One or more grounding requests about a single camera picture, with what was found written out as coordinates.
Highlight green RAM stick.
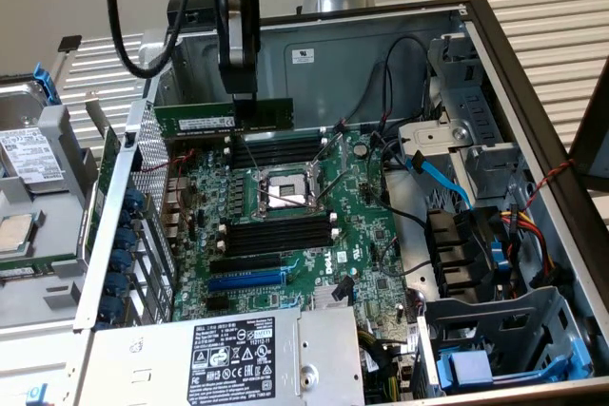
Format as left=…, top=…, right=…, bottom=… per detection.
left=152, top=97, right=295, bottom=141
left=0, top=256, right=77, bottom=282

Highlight RAM slot white latches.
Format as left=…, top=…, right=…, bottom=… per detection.
left=216, top=228, right=342, bottom=252
left=224, top=133, right=328, bottom=146
left=224, top=146, right=324, bottom=160
left=218, top=211, right=340, bottom=234

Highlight black box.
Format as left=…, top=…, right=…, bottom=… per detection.
left=166, top=0, right=220, bottom=31

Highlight open black PC case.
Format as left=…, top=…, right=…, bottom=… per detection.
left=70, top=0, right=609, bottom=406

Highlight thin metal locking lever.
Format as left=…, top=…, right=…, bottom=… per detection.
left=257, top=189, right=327, bottom=212
left=240, top=134, right=262, bottom=174

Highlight silver socket cover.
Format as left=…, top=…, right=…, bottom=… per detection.
left=307, top=132, right=346, bottom=201

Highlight CPU socket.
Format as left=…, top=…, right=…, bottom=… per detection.
left=256, top=165, right=329, bottom=217

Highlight green graphics card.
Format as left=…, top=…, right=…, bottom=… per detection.
left=83, top=91, right=123, bottom=269

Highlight silver rear port block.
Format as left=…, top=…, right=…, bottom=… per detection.
left=160, top=175, right=194, bottom=243

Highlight green Dell motherboard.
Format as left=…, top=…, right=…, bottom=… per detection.
left=170, top=127, right=420, bottom=326

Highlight grey metal drive cage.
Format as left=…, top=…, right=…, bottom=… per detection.
left=397, top=32, right=529, bottom=203

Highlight long black expansion slot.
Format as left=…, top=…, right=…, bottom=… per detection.
left=209, top=253, right=283, bottom=276

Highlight blue expansion slot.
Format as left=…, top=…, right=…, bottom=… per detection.
left=206, top=268, right=287, bottom=292

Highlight silver hard disk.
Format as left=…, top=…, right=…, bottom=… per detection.
left=0, top=81, right=68, bottom=196

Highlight black SATA connector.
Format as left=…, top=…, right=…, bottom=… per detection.
left=331, top=276, right=357, bottom=303

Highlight hard drive in tray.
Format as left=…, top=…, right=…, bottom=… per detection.
left=0, top=75, right=99, bottom=331

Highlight silver chipset heatsink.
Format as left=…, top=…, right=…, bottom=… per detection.
left=312, top=281, right=356, bottom=312

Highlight black plastic shroud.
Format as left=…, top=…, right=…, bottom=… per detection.
left=424, top=205, right=499, bottom=300

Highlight silver CPU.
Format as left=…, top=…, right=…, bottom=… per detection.
left=0, top=213, right=35, bottom=255

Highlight silver power supply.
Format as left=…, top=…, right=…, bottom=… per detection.
left=78, top=304, right=366, bottom=406

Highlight dark panel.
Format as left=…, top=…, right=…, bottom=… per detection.
left=568, top=56, right=609, bottom=193

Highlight grey disk bay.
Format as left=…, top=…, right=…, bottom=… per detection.
left=413, top=285, right=599, bottom=400

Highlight blue disk carrier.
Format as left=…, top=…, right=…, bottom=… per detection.
left=437, top=348, right=586, bottom=393

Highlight small blue plastic part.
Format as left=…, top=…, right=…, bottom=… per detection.
left=26, top=381, right=49, bottom=406

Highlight thin black looped wire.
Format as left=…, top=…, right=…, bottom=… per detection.
left=344, top=34, right=432, bottom=134

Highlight red black twisted wire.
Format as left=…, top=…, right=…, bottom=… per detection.
left=142, top=149, right=197, bottom=174
left=521, top=157, right=577, bottom=217

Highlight blue disk bracket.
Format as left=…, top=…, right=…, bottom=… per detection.
left=32, top=63, right=62, bottom=107

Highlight thick black wire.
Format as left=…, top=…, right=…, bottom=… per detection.
left=378, top=139, right=428, bottom=229

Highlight blue SATA wire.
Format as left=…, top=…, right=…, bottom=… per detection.
left=403, top=149, right=475, bottom=211

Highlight yellow green wire bundle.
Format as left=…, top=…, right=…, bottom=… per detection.
left=356, top=327, right=405, bottom=400

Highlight yellow red power wires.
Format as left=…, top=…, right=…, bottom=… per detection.
left=499, top=203, right=560, bottom=286

